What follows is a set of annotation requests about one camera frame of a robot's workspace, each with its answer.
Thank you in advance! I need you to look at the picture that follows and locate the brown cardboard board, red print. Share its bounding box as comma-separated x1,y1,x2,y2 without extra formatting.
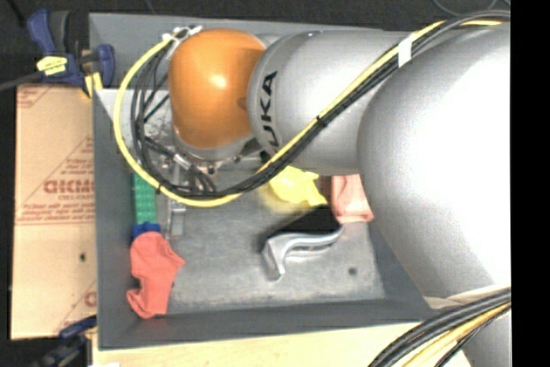
9,83,98,340

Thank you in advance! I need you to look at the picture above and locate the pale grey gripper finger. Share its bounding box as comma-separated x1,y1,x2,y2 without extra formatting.
163,203,175,238
174,203,187,238

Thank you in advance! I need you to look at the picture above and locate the yellow cloth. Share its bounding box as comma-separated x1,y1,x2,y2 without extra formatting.
266,165,328,206

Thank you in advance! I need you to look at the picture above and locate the pink cloth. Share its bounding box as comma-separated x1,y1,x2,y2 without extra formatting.
328,174,376,225

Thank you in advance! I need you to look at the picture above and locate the dark green flat block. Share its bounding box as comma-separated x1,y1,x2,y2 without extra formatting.
131,172,158,225

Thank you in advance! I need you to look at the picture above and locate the grey metal bin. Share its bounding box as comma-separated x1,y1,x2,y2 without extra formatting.
88,11,435,349

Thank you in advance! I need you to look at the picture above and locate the silver curved metal tool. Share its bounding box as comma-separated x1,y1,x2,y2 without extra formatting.
260,224,345,281

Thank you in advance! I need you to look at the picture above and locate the small blue thing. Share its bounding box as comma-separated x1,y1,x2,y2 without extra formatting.
131,220,162,241

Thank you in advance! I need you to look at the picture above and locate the red-orange cloth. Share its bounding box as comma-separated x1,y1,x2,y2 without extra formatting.
125,230,186,320

